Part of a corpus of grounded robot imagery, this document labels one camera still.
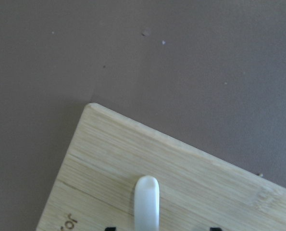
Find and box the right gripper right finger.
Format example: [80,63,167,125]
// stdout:
[210,227,223,231]

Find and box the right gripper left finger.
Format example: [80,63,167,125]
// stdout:
[104,227,116,231]

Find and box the bamboo cutting board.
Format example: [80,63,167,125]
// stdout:
[37,103,286,231]

